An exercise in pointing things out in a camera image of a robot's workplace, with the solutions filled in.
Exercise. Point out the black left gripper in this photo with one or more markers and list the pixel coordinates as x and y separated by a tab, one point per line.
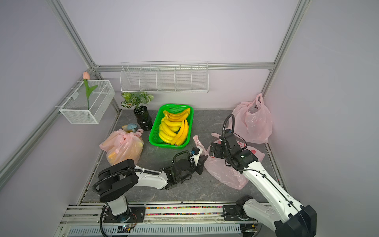
201	164

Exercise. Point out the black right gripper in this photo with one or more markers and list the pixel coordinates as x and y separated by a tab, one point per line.
218	148

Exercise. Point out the pink peach printed bag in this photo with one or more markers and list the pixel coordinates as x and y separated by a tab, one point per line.
217	168

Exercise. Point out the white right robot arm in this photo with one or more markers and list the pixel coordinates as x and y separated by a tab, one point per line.
287	217

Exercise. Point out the orange banana pair in basket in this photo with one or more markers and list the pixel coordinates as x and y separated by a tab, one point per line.
182	135

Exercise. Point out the plain pink plastic bag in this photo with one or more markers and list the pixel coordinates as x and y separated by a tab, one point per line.
253	121

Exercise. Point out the yellow banana bunch in basket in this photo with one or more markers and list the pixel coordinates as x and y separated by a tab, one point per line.
170	125

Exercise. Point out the green plastic basket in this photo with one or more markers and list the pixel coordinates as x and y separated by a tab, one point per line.
172	108

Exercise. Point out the black ceramic vase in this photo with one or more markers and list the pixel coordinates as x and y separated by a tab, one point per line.
143	118

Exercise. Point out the green variegated artificial plant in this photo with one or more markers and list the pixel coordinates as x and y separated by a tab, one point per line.
136	100

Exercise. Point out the artificial pink tulip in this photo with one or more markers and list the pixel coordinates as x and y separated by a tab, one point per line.
88	89

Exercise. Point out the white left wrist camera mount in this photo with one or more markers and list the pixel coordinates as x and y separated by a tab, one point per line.
196	154

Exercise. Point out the white wire wall shelf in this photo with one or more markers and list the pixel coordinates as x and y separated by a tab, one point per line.
165	76

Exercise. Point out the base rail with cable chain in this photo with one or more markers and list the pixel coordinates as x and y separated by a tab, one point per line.
159	219

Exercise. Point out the white wire wall basket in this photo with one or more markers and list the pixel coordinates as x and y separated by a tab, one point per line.
74	109

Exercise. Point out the aluminium frame profile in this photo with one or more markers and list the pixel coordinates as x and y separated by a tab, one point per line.
29	144

